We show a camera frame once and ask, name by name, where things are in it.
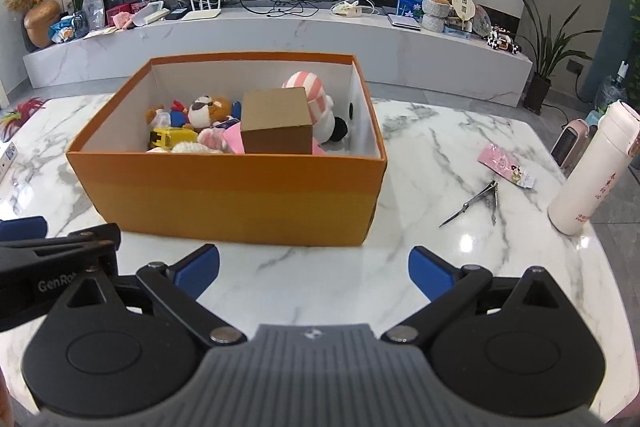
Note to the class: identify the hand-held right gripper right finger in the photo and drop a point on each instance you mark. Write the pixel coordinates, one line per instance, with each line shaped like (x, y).
(430, 272)

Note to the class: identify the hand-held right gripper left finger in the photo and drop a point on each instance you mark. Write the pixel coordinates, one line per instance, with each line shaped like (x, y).
(197, 269)

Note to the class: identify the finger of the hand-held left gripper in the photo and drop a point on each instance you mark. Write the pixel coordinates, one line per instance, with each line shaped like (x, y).
(22, 228)
(95, 236)

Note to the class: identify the orange cardboard box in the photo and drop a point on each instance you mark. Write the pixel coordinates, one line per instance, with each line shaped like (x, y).
(225, 202)

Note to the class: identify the yellow toy car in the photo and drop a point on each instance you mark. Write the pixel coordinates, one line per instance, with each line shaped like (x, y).
(170, 137)

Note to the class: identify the white crochet bunny pink ears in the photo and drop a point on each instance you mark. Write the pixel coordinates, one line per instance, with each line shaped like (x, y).
(212, 138)

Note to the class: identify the brown dog plush blue uniform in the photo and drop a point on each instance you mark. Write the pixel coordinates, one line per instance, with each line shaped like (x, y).
(207, 109)

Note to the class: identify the brown cardboard box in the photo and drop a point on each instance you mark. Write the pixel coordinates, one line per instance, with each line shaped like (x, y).
(277, 127)

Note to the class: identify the white sheep plush striped hat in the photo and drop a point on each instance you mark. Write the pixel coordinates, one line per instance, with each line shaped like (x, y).
(325, 117)

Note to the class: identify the small white box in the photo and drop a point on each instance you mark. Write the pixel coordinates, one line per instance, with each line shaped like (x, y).
(7, 162)

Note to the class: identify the colourful feather toy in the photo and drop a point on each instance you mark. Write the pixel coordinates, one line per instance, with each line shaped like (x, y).
(22, 112)

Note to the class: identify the pink packet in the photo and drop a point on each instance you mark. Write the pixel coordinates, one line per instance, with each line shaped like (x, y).
(500, 159)

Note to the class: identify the white thermos bottle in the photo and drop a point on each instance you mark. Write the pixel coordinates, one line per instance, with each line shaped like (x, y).
(590, 177)

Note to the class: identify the pink space heater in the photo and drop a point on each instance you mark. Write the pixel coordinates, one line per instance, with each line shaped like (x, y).
(570, 147)

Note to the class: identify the yellowish paper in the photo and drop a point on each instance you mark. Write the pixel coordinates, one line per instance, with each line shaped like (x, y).
(100, 33)

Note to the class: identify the blue snack bag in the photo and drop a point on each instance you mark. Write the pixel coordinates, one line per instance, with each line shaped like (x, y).
(65, 29)

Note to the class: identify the golden vase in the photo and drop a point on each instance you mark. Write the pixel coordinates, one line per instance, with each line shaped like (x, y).
(42, 24)

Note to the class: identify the potted green plant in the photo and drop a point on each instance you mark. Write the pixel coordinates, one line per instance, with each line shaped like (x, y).
(537, 92)

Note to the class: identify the pink cloth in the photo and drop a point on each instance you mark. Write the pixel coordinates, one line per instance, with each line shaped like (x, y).
(122, 21)

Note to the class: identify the teal box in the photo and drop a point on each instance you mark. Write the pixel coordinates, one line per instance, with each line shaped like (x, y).
(596, 118)

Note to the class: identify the white open case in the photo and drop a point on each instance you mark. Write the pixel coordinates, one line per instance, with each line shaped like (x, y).
(150, 14)

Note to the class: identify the black white cow figurines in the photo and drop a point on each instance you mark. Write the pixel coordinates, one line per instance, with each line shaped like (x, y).
(505, 41)

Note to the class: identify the white woven pot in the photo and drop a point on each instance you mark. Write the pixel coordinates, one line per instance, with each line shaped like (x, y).
(436, 8)
(432, 24)

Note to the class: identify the white router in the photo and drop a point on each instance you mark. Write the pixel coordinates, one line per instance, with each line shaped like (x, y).
(202, 13)

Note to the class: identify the white marble tv console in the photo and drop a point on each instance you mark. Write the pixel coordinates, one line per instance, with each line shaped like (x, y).
(300, 42)

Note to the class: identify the silver laptop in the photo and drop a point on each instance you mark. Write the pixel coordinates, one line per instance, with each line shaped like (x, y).
(405, 23)

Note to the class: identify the clear water jug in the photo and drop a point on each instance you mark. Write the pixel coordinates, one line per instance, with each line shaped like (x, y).
(614, 94)

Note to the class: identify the glass plate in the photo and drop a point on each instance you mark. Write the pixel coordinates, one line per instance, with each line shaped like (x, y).
(482, 21)

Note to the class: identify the round paper fan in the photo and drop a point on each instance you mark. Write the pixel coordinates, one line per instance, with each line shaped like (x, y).
(462, 7)

